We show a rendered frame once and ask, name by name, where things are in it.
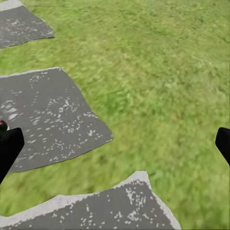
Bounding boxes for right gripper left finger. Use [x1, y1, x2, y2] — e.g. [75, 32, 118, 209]
[0, 127, 24, 184]

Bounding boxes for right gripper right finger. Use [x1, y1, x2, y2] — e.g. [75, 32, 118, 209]
[215, 127, 230, 165]

